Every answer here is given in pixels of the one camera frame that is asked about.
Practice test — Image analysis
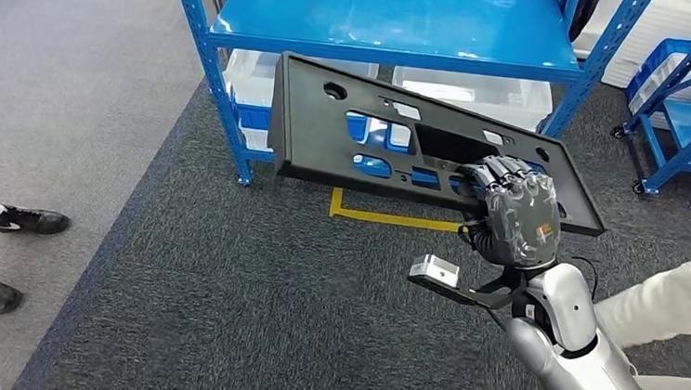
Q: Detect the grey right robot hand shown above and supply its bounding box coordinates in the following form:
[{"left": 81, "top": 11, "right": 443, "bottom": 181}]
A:
[{"left": 451, "top": 152, "right": 568, "bottom": 273}]

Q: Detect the black plastic panel part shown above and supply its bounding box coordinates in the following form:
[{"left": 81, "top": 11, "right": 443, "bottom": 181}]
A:
[{"left": 260, "top": 50, "right": 619, "bottom": 239}]

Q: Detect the blue metal shelf rack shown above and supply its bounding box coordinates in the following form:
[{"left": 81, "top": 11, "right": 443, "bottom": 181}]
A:
[{"left": 149, "top": 0, "right": 655, "bottom": 218}]

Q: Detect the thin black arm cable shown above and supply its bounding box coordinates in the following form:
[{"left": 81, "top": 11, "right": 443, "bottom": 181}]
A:
[{"left": 567, "top": 254, "right": 602, "bottom": 303}]

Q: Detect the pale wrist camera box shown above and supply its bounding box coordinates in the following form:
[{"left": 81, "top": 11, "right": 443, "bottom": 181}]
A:
[{"left": 408, "top": 253, "right": 462, "bottom": 291}]

